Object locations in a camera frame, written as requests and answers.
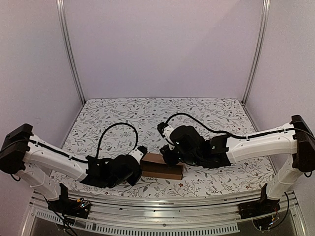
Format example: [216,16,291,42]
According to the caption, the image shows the brown cardboard paper box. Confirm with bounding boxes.
[140,153,186,180]

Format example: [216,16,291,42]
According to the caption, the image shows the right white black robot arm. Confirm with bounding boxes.
[157,115,315,214]

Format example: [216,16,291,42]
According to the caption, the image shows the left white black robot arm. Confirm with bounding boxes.
[0,123,147,213]

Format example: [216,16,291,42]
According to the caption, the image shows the floral patterned table mat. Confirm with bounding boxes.
[51,98,275,199]

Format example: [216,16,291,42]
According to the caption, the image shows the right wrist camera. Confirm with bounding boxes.
[157,122,174,145]

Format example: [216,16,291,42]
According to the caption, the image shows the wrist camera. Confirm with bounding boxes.
[157,122,174,145]
[129,146,148,164]

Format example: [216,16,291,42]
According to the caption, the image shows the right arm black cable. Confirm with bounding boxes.
[163,112,296,141]

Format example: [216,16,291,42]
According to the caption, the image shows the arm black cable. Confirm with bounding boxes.
[94,122,139,159]
[163,112,296,141]

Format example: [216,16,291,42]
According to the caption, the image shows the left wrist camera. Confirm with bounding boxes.
[129,146,148,164]

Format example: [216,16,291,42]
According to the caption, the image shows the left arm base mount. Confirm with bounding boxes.
[48,195,91,219]

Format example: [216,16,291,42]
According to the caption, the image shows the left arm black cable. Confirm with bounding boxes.
[94,122,139,159]

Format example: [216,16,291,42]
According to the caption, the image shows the aluminium front rail frame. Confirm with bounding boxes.
[21,191,308,236]

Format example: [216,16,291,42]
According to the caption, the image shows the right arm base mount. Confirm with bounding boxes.
[238,199,280,219]

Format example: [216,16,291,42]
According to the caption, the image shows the right aluminium corner post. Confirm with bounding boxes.
[242,0,271,104]

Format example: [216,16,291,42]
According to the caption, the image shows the aluminium corner post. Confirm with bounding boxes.
[56,0,86,104]
[242,0,271,104]

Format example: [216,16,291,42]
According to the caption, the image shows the left aluminium corner post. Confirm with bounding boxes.
[56,0,86,104]

